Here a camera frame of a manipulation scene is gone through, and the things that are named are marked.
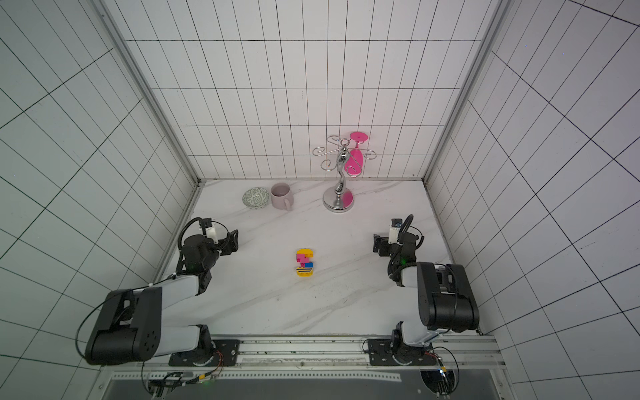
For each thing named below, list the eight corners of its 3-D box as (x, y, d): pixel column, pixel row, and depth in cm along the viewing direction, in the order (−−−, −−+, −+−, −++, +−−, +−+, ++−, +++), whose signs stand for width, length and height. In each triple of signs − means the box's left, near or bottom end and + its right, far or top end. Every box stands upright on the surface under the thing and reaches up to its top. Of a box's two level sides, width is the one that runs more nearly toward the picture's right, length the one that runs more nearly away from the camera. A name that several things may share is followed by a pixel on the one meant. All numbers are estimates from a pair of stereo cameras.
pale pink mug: (270, 213, 109) (268, 202, 103) (274, 192, 117) (272, 181, 111) (291, 213, 109) (290, 202, 103) (293, 192, 117) (292, 181, 111)
